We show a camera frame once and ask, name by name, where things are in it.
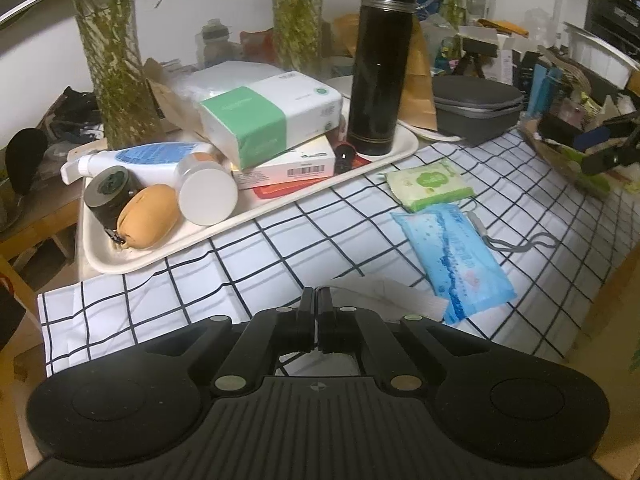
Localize green wet wipes pack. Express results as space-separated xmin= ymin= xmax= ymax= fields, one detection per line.
xmin=384 ymin=158 xmax=475 ymax=213

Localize grey zip case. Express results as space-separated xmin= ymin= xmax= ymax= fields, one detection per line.
xmin=431 ymin=76 xmax=525 ymax=149

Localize blue packages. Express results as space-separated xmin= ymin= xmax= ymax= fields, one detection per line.
xmin=527 ymin=57 xmax=564 ymax=116

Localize white plate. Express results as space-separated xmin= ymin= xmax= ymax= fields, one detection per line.
xmin=397 ymin=119 xmax=469 ymax=144

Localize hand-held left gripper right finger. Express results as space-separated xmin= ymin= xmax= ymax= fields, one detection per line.
xmin=317 ymin=287 xmax=493 ymax=396

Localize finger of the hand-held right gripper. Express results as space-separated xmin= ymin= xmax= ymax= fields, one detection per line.
xmin=574 ymin=114 xmax=640 ymax=153
xmin=580 ymin=132 xmax=640 ymax=177

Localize white plastic container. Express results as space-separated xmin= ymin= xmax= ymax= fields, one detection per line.
xmin=562 ymin=22 xmax=640 ymax=92

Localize black storage shelf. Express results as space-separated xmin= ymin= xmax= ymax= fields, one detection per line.
xmin=587 ymin=0 xmax=640 ymax=44

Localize white and pink box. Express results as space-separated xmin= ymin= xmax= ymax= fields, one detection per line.
xmin=232 ymin=132 xmax=337 ymax=191

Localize red flat packet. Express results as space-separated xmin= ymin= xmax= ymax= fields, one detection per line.
xmin=252 ymin=177 xmax=321 ymax=201

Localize wooden side table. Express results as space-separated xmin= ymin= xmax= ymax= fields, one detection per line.
xmin=0 ymin=180 xmax=87 ymax=262

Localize cream plastic tray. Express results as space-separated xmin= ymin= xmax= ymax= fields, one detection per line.
xmin=77 ymin=75 xmax=420 ymax=275

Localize black tape roll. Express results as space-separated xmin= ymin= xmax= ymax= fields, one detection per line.
xmin=83 ymin=166 xmax=141 ymax=231

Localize white and blue spray bottle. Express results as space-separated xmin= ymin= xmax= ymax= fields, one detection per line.
xmin=61 ymin=141 xmax=217 ymax=186

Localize green and white tissue pack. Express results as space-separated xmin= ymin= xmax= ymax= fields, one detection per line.
xmin=200 ymin=71 xmax=344 ymax=171

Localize black thermos bottle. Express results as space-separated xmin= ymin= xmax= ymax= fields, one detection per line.
xmin=346 ymin=0 xmax=418 ymax=157

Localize white paper tissue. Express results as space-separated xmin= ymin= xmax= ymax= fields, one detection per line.
xmin=329 ymin=275 xmax=449 ymax=324

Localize blue wet wipes pack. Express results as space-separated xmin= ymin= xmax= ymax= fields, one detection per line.
xmin=390 ymin=204 xmax=516 ymax=325

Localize white lidded jar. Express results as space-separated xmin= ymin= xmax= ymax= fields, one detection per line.
xmin=175 ymin=151 xmax=239 ymax=226

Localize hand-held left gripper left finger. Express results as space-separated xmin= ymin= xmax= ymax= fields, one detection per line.
xmin=165 ymin=287 xmax=317 ymax=401

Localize clear bottle with dark cap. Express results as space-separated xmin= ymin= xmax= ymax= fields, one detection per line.
xmin=200 ymin=19 xmax=239 ymax=69

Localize black cable tangle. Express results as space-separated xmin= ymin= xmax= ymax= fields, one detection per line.
xmin=47 ymin=86 xmax=104 ymax=142

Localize grey wrist strap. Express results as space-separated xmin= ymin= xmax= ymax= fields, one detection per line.
xmin=465 ymin=200 xmax=559 ymax=254

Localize white carton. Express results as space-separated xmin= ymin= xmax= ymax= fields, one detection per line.
xmin=497 ymin=35 xmax=524 ymax=86

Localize small black cylinder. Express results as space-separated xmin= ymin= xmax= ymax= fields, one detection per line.
xmin=334 ymin=144 xmax=357 ymax=174

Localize small black tripod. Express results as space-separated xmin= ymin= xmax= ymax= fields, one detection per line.
xmin=457 ymin=37 xmax=501 ymax=79

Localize checked tablecloth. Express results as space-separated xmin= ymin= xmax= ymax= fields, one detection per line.
xmin=37 ymin=127 xmax=632 ymax=379

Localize wooden chair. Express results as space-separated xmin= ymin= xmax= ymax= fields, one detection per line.
xmin=0 ymin=255 xmax=51 ymax=480

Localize tan oval pouch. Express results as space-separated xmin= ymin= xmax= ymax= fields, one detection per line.
xmin=116 ymin=184 xmax=180 ymax=250

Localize white plastic-wrapped pack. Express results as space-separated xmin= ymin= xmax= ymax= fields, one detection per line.
xmin=172 ymin=61 xmax=284 ymax=111

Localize brown paper bag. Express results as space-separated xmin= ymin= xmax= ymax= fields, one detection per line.
xmin=399 ymin=20 xmax=437 ymax=131

